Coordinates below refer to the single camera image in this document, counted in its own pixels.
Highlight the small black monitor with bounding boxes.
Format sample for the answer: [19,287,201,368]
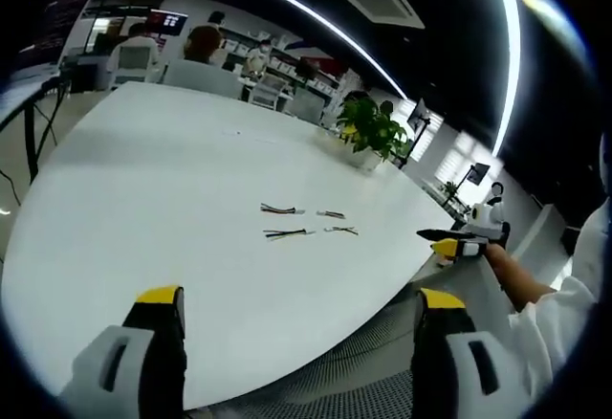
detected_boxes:
[470,162,492,187]

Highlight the curved ceiling light strip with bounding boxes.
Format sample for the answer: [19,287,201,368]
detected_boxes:
[489,0,523,155]

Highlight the grey office chair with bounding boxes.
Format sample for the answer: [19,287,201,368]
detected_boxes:
[288,87,327,124]

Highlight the long multicolour JST connector cable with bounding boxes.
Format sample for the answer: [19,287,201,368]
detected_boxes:
[259,202,306,216]
[262,228,317,243]

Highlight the ceiling air conditioner vent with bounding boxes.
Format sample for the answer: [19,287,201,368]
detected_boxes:
[329,0,427,31]

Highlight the long ceiling light strip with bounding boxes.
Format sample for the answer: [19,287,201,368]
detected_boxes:
[179,0,408,100]

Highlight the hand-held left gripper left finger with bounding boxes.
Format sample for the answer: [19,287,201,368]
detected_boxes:
[59,285,189,411]

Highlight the grey mesh chair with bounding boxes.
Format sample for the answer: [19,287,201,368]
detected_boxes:
[188,288,479,414]

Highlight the wall screen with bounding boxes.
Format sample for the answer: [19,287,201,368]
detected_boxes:
[146,9,190,37]

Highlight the person's white coat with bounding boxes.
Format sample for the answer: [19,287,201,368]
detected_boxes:
[567,201,612,308]

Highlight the black-framed desk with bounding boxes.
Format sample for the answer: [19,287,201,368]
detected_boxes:
[0,77,66,190]

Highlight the black monitor on stand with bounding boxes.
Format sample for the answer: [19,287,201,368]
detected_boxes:
[400,97,433,171]

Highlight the window blinds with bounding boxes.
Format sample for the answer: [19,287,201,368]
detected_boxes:
[419,129,496,188]

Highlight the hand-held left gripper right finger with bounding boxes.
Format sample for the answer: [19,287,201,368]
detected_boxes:
[410,287,533,419]

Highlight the green potted plant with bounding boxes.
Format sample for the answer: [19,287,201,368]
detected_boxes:
[336,95,415,172]

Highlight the white office chair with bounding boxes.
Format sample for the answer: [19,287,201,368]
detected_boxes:
[112,45,155,88]
[164,58,241,100]

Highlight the mesh office chair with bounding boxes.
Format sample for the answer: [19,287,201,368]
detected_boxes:
[247,72,292,110]

